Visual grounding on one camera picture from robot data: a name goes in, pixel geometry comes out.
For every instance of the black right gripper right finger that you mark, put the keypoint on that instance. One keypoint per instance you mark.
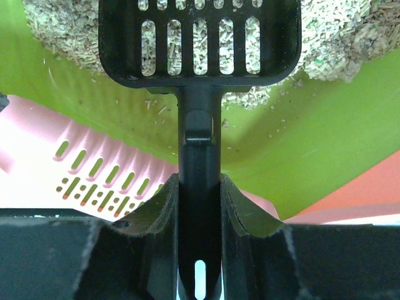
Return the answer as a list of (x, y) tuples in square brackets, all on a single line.
[(256, 260)]

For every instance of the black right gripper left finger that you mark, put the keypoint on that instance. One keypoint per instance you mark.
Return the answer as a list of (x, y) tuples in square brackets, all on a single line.
[(136, 257)]

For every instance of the pink and green litter box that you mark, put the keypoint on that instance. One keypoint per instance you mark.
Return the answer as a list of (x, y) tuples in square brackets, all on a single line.
[(70, 140)]

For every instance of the black slotted litter scoop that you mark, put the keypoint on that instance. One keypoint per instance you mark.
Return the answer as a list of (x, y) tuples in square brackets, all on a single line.
[(199, 100)]

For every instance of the beige cat litter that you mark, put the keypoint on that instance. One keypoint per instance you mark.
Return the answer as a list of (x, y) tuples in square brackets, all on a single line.
[(338, 37)]

